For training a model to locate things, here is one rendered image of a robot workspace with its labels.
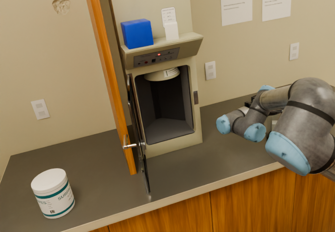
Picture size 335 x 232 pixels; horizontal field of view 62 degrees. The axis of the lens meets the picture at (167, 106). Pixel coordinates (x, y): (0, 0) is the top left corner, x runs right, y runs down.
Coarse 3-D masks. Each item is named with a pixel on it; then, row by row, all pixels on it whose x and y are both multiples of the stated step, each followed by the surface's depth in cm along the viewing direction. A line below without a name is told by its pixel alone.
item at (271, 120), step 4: (268, 116) 133; (272, 116) 131; (276, 116) 129; (268, 120) 134; (272, 120) 131; (276, 120) 130; (268, 124) 135; (272, 124) 132; (268, 128) 136; (272, 128) 133; (268, 132) 137; (268, 136) 137
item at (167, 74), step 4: (168, 68) 128; (172, 68) 129; (176, 68) 132; (152, 72) 129; (156, 72) 128; (160, 72) 127; (164, 72) 127; (168, 72) 128; (172, 72) 129; (176, 72) 131; (144, 76) 134; (148, 76) 130; (152, 76) 129; (156, 76) 128; (160, 76) 127; (164, 76) 127; (168, 76) 128; (172, 76) 129; (152, 80) 129; (156, 80) 128; (160, 80) 128
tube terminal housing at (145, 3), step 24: (120, 0) 108; (144, 0) 111; (168, 0) 114; (120, 24) 112; (120, 48) 117; (144, 72) 122; (192, 72) 129; (192, 96) 134; (168, 144) 140; (192, 144) 144
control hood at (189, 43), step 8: (192, 32) 120; (160, 40) 113; (168, 40) 111; (176, 40) 109; (184, 40) 110; (192, 40) 111; (200, 40) 113; (136, 48) 106; (144, 48) 106; (152, 48) 108; (160, 48) 109; (168, 48) 111; (184, 48) 115; (192, 48) 117; (128, 56) 107; (184, 56) 121; (128, 64) 113; (152, 64) 119
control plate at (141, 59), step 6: (174, 48) 112; (144, 54) 109; (150, 54) 111; (156, 54) 112; (162, 54) 114; (168, 54) 115; (174, 54) 117; (138, 60) 112; (144, 60) 114; (150, 60) 115; (156, 60) 117; (162, 60) 118; (138, 66) 117
